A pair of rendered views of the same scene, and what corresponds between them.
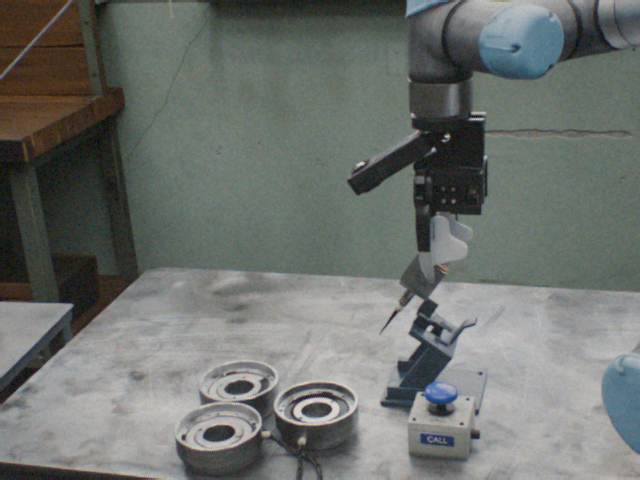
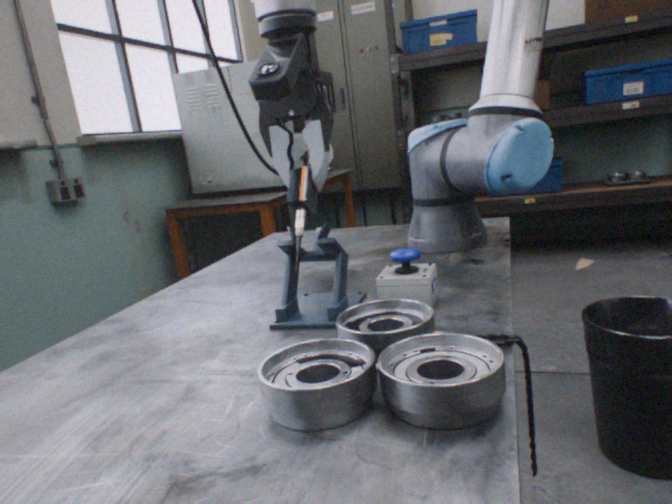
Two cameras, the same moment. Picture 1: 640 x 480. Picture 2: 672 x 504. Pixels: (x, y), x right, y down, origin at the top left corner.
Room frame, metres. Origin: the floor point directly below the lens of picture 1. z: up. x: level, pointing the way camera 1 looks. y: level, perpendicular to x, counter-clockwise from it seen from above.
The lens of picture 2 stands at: (1.08, 0.57, 1.04)
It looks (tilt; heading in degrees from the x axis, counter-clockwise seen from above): 12 degrees down; 272
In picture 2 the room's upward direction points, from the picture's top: 7 degrees counter-clockwise
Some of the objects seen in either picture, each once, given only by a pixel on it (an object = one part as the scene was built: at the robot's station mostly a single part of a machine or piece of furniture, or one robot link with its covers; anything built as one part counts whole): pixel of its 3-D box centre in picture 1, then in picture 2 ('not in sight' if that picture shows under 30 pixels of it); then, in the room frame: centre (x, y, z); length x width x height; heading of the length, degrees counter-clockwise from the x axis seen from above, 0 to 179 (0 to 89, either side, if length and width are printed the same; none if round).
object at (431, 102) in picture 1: (441, 96); (282, 4); (1.13, -0.15, 1.20); 0.08 x 0.08 x 0.05
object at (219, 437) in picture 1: (219, 439); (441, 378); (1.02, 0.15, 0.82); 0.10 x 0.10 x 0.04
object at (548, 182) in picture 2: not in sight; (523, 177); (-0.19, -3.38, 0.56); 0.52 x 0.38 x 0.22; 161
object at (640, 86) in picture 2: not in sight; (625, 84); (-0.81, -3.20, 1.11); 0.52 x 0.38 x 0.22; 164
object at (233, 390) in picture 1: (239, 393); (319, 382); (1.12, 0.13, 0.82); 0.10 x 0.10 x 0.04
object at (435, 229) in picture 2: not in sight; (445, 219); (0.90, -0.45, 0.85); 0.15 x 0.15 x 0.10
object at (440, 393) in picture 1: (441, 405); (406, 267); (1.01, -0.12, 0.85); 0.04 x 0.04 x 0.05
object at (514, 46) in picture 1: (514, 37); not in sight; (1.05, -0.21, 1.28); 0.11 x 0.11 x 0.08; 33
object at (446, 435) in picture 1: (446, 424); (409, 284); (1.01, -0.13, 0.82); 0.08 x 0.07 x 0.05; 74
